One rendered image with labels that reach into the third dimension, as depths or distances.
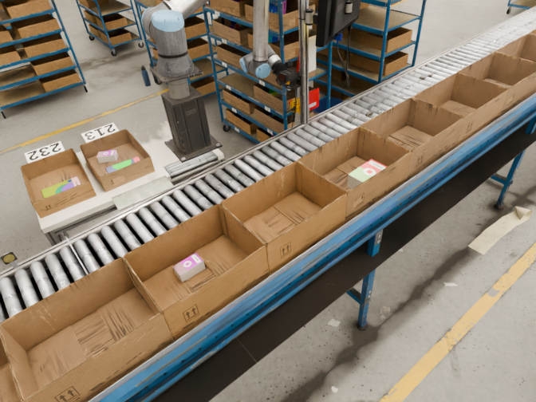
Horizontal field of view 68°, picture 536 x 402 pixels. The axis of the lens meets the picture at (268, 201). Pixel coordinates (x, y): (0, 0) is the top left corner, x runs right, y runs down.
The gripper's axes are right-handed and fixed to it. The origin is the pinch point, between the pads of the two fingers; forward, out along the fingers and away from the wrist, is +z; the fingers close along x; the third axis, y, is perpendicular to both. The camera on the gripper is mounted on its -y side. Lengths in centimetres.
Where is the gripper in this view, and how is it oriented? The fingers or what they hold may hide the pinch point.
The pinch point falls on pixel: (296, 87)
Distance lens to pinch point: 249.2
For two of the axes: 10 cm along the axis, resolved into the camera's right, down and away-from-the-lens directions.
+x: -7.8, 4.6, -4.3
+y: -2.5, 4.0, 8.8
